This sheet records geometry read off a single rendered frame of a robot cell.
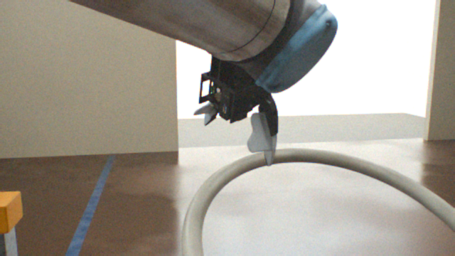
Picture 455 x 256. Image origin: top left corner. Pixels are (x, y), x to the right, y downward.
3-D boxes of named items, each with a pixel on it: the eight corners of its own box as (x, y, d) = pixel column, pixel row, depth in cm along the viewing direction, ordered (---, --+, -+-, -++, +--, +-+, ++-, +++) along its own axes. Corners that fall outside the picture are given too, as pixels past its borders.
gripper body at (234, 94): (196, 107, 61) (202, 32, 55) (234, 92, 67) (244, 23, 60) (232, 129, 57) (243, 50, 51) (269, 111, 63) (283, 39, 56)
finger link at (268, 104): (256, 139, 63) (239, 87, 62) (263, 135, 64) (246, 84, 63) (278, 136, 59) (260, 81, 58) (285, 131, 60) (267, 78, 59)
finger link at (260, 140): (249, 177, 61) (230, 121, 59) (273, 163, 64) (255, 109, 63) (264, 176, 58) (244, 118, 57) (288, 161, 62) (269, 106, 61)
